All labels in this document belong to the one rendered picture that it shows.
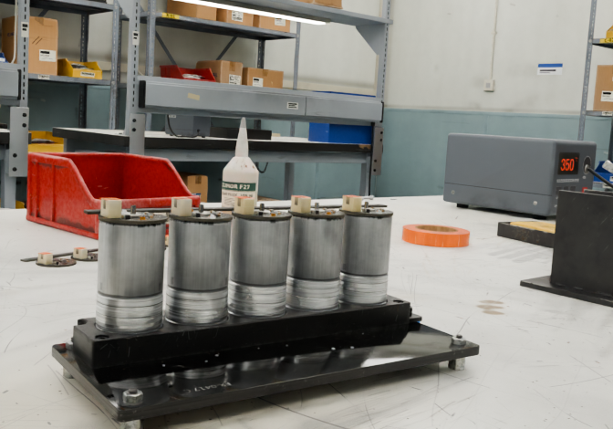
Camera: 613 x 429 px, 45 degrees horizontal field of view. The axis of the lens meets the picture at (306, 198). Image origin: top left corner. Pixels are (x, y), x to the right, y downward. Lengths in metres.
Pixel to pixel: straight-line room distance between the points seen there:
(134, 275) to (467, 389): 0.14
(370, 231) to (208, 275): 0.08
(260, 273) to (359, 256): 0.05
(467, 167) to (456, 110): 5.20
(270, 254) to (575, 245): 0.26
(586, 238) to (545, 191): 0.41
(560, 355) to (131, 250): 0.21
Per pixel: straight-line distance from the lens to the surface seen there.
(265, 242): 0.30
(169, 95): 2.93
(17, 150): 2.72
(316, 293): 0.32
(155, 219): 0.28
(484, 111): 6.01
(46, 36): 4.57
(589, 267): 0.51
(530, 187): 0.93
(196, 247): 0.29
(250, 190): 0.70
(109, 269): 0.28
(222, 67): 5.13
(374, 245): 0.33
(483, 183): 0.96
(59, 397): 0.28
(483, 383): 0.32
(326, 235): 0.32
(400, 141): 6.55
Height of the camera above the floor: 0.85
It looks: 6 degrees down
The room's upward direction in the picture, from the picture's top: 3 degrees clockwise
